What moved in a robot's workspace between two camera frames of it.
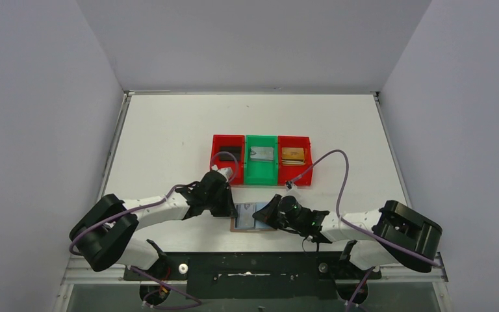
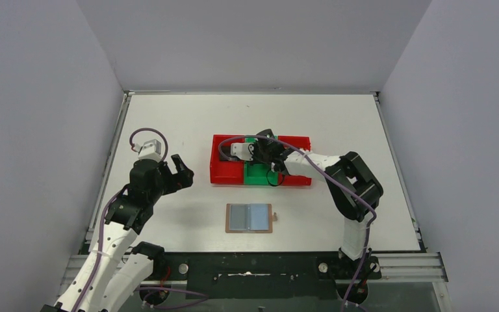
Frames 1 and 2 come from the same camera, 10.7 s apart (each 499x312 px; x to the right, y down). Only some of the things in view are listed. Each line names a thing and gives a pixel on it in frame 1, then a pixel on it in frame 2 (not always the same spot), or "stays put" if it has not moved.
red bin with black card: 227,151 stays put
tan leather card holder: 245,221 stays put
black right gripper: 271,212 -> 259,152
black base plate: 256,275 stays put
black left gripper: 224,203 -> 168,175
